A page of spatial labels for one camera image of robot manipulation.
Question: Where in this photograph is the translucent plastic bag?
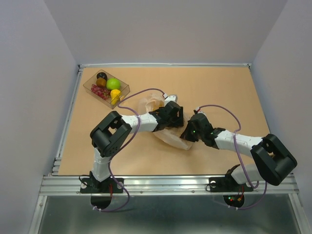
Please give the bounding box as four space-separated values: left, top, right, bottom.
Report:
138 93 193 150

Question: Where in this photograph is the yellow pear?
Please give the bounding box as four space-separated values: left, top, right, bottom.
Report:
110 89 121 105

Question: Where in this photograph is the green apple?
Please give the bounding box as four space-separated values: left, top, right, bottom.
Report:
106 78 121 90

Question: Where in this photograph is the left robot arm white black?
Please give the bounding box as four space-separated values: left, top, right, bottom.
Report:
90 101 184 192

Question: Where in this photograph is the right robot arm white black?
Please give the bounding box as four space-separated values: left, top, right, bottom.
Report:
180 113 297 190

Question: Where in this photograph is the clear plastic container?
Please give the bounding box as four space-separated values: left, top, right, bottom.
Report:
83 69 130 109

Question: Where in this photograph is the red grape bunch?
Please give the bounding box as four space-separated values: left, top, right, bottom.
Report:
91 84 110 100

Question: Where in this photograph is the dark purple plum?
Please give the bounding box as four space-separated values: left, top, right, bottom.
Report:
96 72 107 80

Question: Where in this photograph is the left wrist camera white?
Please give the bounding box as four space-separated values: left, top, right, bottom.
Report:
163 93 178 106

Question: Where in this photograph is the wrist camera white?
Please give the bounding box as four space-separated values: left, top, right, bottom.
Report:
163 93 178 106
194 108 205 115

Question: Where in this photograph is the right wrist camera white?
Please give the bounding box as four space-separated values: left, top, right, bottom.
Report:
194 108 205 115

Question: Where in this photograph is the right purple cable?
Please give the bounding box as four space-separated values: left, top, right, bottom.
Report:
196 104 268 211

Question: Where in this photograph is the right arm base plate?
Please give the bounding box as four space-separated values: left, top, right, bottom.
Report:
205 176 253 209

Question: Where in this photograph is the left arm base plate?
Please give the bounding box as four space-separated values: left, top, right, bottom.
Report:
79 177 123 194

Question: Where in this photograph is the aluminium front rail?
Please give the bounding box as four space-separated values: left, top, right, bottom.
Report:
40 174 298 195

